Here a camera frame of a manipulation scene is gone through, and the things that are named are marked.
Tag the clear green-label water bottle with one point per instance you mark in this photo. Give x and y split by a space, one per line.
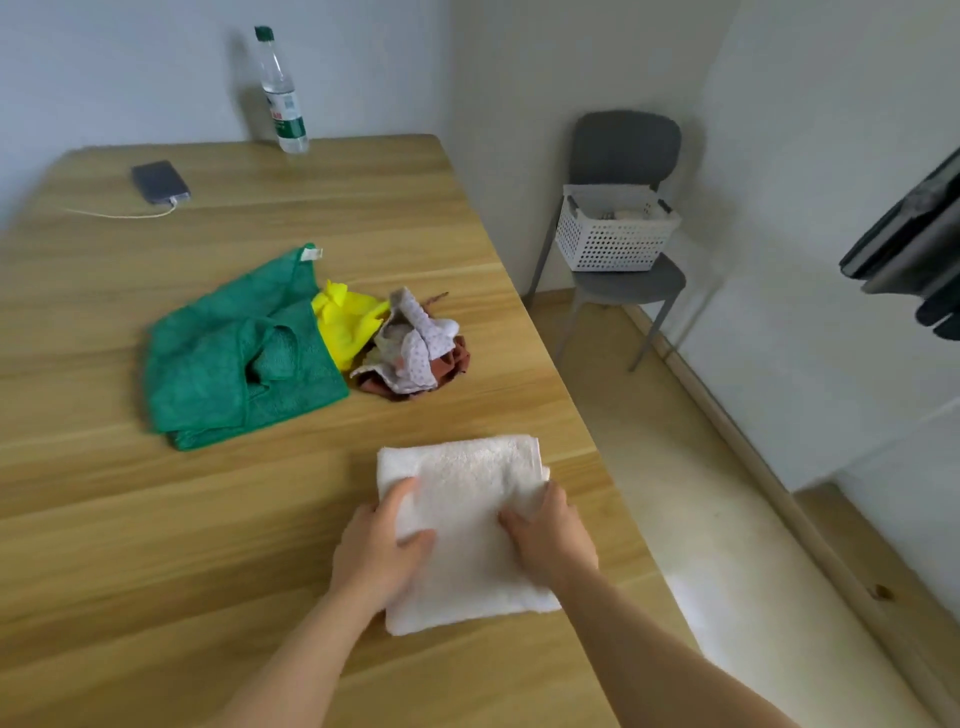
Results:
283 97

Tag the wooden table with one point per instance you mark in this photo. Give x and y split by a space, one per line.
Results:
150 540

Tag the yellow cloth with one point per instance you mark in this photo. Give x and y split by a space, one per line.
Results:
345 322

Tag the green cloth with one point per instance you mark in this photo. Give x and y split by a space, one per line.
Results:
225 367

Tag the dark grey curtain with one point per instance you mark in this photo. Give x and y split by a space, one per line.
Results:
911 247

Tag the grey chair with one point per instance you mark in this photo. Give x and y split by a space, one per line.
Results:
626 142

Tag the person's right hand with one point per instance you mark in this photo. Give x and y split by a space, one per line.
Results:
555 540

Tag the person's left forearm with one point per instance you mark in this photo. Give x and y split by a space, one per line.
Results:
300 667

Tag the person's right forearm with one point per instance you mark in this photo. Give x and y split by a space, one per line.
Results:
660 652

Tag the white plastic basket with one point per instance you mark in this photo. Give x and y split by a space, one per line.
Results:
615 244

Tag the small white towel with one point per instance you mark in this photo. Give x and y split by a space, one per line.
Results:
465 480

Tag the person's left hand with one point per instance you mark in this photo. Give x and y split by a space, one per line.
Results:
375 555

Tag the lilac dotted white cloth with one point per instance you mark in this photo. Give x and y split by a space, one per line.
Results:
412 352

